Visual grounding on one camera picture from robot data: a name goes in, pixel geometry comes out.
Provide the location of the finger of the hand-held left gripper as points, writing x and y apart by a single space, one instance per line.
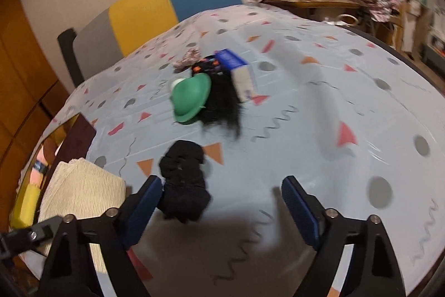
33 235

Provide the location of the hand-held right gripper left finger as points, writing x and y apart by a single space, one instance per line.
142 210

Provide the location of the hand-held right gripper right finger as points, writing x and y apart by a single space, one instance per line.
300 210

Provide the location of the yellow and green sponge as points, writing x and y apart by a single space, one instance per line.
26 206

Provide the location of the black scrunchie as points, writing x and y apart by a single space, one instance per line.
184 178

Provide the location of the pink towel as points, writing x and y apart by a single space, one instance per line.
36 178

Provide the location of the cream ribbed cloth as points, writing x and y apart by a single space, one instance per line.
83 189

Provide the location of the gold-lined tin box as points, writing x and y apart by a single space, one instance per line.
76 137

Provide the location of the black hair piece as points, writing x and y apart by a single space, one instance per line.
222 109

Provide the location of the blue tissue packet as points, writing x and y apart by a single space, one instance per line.
240 74

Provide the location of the pink satin scrunchie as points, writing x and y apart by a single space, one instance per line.
186 57

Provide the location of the patterned plastic tablecloth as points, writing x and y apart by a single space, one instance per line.
313 144

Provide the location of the small white jar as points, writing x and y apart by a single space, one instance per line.
176 84

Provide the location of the wooden cabinet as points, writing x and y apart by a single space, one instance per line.
21 74

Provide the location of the grey yellow blue chair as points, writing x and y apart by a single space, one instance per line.
146 11

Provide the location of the wooden side table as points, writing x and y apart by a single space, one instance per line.
313 2

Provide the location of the wooden shelf unit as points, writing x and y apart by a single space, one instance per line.
408 25

